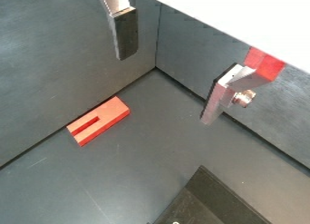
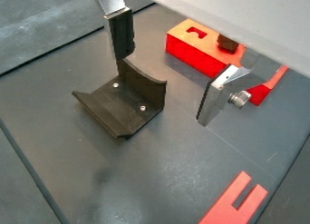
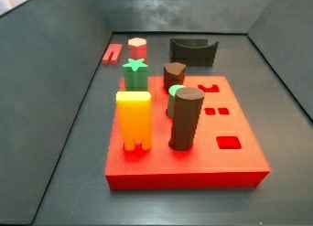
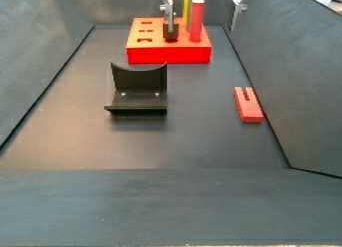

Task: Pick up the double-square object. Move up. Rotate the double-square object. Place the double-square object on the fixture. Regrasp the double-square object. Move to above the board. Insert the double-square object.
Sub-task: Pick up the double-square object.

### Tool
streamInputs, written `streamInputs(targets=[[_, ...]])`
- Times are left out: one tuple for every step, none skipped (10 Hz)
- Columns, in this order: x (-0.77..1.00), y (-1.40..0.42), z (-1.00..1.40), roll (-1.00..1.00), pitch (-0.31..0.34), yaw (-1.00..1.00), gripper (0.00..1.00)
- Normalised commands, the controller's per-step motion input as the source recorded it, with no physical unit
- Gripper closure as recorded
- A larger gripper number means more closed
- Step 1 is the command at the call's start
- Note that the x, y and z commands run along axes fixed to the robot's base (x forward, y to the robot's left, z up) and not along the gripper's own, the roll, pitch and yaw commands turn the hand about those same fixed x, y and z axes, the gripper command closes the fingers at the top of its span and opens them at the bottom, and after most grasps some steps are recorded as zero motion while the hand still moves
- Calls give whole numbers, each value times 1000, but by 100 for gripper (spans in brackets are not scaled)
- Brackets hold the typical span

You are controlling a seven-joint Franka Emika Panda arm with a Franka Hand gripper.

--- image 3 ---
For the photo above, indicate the red double-square object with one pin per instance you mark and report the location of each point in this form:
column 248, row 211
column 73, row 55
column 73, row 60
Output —
column 113, row 54

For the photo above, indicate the red peg board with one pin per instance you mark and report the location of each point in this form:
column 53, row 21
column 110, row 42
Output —
column 227, row 158

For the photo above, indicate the yellow orange block peg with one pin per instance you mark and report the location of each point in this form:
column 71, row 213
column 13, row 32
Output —
column 134, row 110

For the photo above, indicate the green round cylinder peg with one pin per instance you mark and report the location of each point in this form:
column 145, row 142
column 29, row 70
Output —
column 173, row 90

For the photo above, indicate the tall dark brown cylinder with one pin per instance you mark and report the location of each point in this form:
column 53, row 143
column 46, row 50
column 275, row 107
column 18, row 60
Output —
column 188, row 105

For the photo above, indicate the brown pentagon peg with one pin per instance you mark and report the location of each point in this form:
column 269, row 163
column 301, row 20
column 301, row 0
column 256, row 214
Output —
column 174, row 73

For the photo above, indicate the green star peg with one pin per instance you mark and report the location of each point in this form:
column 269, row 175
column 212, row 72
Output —
column 136, row 74

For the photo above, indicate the black curved holder stand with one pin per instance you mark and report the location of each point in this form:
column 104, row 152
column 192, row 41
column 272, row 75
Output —
column 193, row 52

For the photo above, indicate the red hexagon peg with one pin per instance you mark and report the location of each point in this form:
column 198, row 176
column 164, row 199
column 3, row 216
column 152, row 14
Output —
column 138, row 48

